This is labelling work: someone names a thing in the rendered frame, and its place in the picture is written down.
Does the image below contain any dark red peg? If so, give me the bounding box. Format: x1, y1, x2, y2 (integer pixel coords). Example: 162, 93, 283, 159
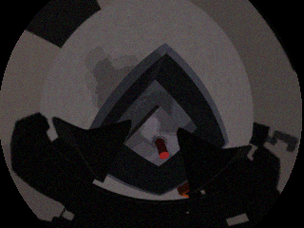
156, 138, 170, 160

